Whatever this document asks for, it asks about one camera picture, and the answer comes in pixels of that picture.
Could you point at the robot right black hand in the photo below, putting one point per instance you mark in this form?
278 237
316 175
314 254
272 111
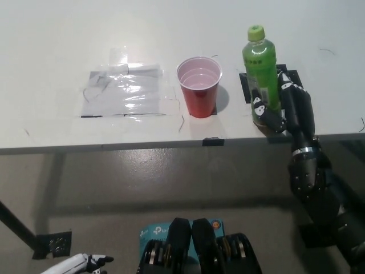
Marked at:
299 114

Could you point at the robot left white hand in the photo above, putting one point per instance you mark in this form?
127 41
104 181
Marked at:
74 262

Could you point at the green bottle with green cap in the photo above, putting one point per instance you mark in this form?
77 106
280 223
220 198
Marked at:
259 71

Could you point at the red plastic cup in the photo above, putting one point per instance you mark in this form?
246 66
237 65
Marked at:
199 102

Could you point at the robot left black body block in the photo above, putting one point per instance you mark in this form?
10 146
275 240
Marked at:
176 239

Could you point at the black tape square patch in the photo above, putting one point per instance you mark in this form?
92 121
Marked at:
244 88

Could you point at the black table leg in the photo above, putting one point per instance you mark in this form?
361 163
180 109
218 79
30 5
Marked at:
17 227

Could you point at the teal tp-link box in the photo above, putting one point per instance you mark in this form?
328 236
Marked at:
154 232

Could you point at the black tape piece, table edge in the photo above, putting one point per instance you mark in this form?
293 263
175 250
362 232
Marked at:
213 141

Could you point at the grey sheet under clear tape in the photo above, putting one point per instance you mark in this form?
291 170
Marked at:
125 94

